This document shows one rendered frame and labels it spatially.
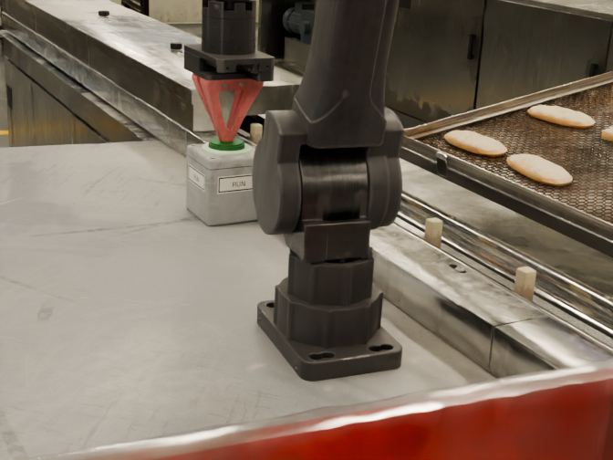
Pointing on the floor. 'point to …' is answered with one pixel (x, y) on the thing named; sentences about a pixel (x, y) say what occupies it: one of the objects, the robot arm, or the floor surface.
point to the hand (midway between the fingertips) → (226, 133)
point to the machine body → (58, 105)
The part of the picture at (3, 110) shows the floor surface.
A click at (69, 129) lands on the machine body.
